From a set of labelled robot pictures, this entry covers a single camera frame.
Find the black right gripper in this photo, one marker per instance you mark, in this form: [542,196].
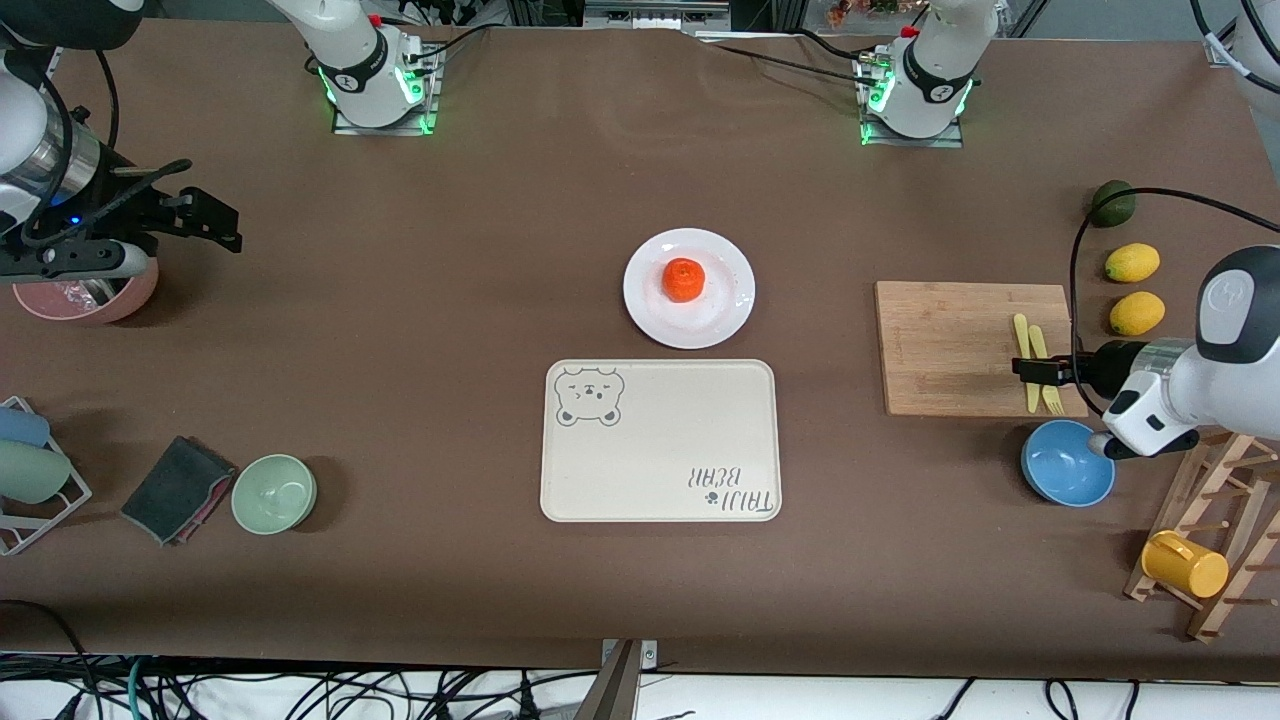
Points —
[122,217]

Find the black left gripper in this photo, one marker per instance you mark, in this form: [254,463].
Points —
[1108,366]

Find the orange mandarin fruit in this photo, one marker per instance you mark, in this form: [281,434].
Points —
[684,279]

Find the white round plate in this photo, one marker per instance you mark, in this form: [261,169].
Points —
[650,300]

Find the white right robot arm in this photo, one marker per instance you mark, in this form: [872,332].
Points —
[360,70]

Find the yellow plastic fork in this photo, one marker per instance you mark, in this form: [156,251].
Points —
[1039,342]

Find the yellow plastic knife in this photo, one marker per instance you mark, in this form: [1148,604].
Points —
[1021,335]

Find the blue bowl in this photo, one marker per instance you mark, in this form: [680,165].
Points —
[1060,468]

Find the bamboo cutting board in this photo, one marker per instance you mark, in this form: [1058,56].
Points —
[940,350]

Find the yellow lemon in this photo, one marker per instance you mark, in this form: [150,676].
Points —
[1132,262]
[1137,313]

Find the pink bowl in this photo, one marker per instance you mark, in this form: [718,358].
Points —
[125,300]

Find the metal ladle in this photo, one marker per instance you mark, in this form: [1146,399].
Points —
[100,292]

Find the green avocado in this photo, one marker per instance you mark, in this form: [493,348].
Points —
[1112,210]

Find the wooden peg rack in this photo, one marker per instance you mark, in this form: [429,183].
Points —
[1172,520]

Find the yellow cup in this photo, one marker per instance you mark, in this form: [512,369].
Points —
[1185,565]

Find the dark grey folded cloth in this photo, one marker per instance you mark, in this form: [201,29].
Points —
[178,488]

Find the pale green bowl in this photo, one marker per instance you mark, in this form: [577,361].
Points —
[274,493]

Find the blue cup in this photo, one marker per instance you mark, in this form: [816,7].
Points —
[20,427]

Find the pink folded cloth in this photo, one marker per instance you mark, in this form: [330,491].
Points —
[212,508]

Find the pale green cup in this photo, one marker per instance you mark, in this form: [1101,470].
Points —
[30,472]

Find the cream tray with bear print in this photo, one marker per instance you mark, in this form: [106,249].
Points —
[660,440]

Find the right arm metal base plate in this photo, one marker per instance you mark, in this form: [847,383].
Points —
[385,130]

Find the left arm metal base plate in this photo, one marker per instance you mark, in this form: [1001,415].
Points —
[945,141]

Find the aluminium profile rail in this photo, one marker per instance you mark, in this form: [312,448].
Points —
[1222,52]

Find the silver table edge bracket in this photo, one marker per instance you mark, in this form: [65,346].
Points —
[648,655]

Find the silver aluminium frame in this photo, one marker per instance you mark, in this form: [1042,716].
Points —
[655,10]

